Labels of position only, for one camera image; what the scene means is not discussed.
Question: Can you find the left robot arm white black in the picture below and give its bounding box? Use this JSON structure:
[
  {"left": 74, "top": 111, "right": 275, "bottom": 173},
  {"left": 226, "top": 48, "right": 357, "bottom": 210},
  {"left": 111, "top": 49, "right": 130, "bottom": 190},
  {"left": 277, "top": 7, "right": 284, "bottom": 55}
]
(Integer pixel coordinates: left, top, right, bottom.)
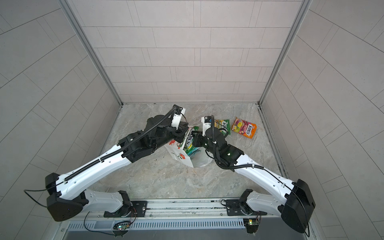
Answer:
[{"left": 45, "top": 115, "right": 188, "bottom": 222}]

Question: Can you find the aluminium mounting rail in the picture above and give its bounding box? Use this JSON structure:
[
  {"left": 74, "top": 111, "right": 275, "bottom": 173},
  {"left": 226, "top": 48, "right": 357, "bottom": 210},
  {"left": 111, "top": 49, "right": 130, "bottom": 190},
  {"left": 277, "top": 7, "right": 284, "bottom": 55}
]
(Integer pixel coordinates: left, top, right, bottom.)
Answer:
[{"left": 58, "top": 196, "right": 310, "bottom": 221}]

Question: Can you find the left black cable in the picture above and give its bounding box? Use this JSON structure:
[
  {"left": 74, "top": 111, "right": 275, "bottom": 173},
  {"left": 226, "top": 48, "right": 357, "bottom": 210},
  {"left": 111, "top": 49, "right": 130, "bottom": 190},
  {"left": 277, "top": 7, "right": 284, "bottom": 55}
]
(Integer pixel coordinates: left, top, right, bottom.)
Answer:
[{"left": 23, "top": 187, "right": 58, "bottom": 209}]

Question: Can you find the teal snack packet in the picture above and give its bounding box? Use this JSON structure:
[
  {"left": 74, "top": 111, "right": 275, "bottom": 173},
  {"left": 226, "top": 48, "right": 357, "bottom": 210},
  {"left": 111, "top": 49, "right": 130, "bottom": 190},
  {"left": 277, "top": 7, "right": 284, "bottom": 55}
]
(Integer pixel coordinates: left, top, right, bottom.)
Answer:
[{"left": 185, "top": 147, "right": 201, "bottom": 158}]

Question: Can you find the white floral paper bag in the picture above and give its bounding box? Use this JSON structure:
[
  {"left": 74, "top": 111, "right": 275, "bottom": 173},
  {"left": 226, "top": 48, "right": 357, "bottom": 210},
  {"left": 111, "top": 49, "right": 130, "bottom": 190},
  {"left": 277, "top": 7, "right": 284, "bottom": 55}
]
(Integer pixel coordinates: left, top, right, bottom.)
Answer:
[{"left": 165, "top": 126, "right": 212, "bottom": 168}]

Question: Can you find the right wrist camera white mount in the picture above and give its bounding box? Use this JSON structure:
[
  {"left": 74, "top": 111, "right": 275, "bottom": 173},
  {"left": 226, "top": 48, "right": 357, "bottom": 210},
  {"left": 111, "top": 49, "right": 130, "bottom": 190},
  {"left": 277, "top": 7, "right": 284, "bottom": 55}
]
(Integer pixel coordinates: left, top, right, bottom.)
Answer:
[{"left": 201, "top": 116, "right": 212, "bottom": 137}]

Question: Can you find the left circuit board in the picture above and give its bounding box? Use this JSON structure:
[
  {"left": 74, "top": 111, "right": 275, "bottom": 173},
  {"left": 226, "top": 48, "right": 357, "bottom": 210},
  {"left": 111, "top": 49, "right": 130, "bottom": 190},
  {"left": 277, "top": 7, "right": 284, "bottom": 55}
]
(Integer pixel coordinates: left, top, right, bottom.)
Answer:
[{"left": 113, "top": 221, "right": 131, "bottom": 231}]

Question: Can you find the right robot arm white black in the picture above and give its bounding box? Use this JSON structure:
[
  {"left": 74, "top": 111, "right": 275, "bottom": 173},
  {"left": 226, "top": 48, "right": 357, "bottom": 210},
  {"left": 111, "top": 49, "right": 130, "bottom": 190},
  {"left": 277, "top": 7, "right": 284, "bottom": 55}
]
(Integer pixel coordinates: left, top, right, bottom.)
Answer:
[{"left": 192, "top": 128, "right": 316, "bottom": 233}]

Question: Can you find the orange Fox's candy packet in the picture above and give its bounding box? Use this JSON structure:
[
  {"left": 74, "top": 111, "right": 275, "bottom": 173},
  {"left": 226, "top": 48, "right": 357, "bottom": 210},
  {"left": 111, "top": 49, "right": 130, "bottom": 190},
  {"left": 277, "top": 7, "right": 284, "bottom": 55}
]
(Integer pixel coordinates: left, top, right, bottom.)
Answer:
[{"left": 231, "top": 118, "right": 257, "bottom": 139}]

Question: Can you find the circuit board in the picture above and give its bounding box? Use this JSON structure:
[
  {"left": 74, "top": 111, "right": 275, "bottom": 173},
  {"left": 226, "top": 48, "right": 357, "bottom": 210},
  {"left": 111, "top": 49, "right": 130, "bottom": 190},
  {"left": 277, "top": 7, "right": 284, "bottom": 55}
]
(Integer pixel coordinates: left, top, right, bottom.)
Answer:
[
  {"left": 243, "top": 219, "right": 260, "bottom": 234},
  {"left": 113, "top": 221, "right": 131, "bottom": 231}
]

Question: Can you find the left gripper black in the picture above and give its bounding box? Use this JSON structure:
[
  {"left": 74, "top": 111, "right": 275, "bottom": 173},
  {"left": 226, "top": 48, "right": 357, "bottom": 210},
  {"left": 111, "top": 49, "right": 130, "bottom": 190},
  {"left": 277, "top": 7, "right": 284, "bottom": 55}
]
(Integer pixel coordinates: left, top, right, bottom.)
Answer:
[{"left": 149, "top": 121, "right": 190, "bottom": 152}]

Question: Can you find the green Fox's candy packet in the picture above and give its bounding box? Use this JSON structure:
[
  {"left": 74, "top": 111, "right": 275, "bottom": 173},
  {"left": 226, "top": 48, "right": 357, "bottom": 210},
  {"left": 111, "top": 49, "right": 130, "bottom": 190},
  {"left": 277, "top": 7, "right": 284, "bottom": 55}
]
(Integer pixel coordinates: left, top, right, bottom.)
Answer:
[
  {"left": 215, "top": 120, "right": 231, "bottom": 136},
  {"left": 184, "top": 126, "right": 199, "bottom": 152}
]

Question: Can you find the right circuit board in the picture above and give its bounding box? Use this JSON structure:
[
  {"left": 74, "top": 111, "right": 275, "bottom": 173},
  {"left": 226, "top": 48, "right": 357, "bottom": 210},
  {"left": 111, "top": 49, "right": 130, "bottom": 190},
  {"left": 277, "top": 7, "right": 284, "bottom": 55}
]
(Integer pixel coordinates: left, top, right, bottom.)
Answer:
[{"left": 243, "top": 219, "right": 260, "bottom": 234}]

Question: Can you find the white slotted cable duct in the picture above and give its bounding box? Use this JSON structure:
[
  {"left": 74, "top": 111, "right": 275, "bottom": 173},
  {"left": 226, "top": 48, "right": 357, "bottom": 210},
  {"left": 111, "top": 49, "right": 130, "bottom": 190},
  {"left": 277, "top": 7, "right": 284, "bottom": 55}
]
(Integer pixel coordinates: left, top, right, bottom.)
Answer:
[{"left": 67, "top": 218, "right": 245, "bottom": 232}]

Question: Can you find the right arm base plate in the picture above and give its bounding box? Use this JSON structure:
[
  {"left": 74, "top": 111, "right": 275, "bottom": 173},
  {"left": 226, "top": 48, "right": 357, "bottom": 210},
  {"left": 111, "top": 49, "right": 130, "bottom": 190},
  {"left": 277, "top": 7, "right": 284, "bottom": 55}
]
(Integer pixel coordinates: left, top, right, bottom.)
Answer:
[{"left": 221, "top": 199, "right": 267, "bottom": 216}]

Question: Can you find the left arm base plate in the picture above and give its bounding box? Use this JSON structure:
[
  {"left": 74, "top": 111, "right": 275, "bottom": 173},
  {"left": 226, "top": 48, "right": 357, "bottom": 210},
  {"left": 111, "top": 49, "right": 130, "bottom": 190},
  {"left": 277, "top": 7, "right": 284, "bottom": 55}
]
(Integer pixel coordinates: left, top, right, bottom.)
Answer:
[{"left": 104, "top": 201, "right": 148, "bottom": 218}]

